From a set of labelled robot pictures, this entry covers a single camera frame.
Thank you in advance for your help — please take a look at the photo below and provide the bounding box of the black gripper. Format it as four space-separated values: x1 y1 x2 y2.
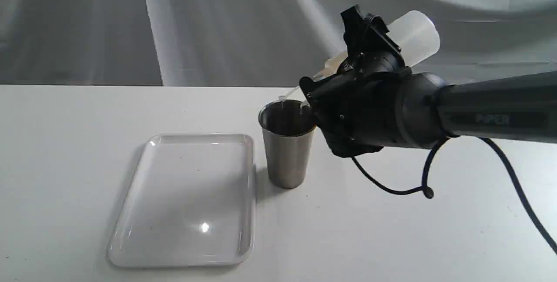
299 6 408 158

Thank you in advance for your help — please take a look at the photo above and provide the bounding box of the translucent squeeze bottle amber liquid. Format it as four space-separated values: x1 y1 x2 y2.
278 10 440 101

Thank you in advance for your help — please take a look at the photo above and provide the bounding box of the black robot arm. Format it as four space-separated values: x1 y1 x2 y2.
299 5 557 158

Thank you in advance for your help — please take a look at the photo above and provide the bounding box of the stainless steel cup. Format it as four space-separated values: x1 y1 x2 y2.
257 99 316 189

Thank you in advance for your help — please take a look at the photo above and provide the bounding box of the white plastic tray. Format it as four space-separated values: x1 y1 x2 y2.
107 133 256 269

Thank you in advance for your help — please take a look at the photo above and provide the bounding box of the grey fabric backdrop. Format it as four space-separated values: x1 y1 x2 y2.
0 0 556 87

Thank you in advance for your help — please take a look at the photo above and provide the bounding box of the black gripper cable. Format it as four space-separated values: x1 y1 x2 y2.
350 136 557 254

